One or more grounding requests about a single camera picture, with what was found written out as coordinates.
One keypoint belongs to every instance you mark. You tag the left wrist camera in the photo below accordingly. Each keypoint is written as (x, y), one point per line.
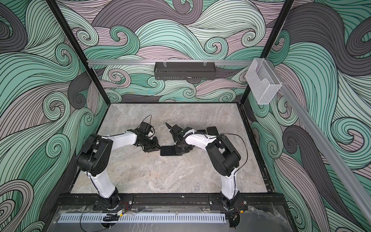
(146, 129)

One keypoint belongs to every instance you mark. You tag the black wall tray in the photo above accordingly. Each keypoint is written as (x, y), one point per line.
(184, 70)

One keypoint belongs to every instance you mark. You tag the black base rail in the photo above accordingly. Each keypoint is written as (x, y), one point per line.
(136, 201)

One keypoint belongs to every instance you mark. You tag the light blue phone case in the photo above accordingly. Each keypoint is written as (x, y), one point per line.
(168, 155)

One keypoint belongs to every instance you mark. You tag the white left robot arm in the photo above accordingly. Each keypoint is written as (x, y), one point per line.
(95, 153)

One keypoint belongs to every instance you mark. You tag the black corner frame post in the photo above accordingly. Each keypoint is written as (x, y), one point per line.
(75, 45)

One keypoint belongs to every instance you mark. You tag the white slotted cable duct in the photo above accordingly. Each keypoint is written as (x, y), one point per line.
(146, 218)

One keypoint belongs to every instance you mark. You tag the dark blue phone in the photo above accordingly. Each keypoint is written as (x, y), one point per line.
(168, 149)

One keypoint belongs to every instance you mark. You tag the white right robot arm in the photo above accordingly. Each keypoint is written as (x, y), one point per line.
(222, 153)

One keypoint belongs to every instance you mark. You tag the black phone case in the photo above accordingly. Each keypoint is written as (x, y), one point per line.
(212, 131)

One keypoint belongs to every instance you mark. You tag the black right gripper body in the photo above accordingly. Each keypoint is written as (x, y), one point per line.
(181, 150)

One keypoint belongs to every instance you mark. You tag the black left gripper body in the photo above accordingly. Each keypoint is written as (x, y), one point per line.
(151, 145)

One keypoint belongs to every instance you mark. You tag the clear plastic wall bin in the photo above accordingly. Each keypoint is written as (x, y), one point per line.
(263, 80)

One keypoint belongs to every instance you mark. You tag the right black corner post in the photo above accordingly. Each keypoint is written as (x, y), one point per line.
(276, 17)

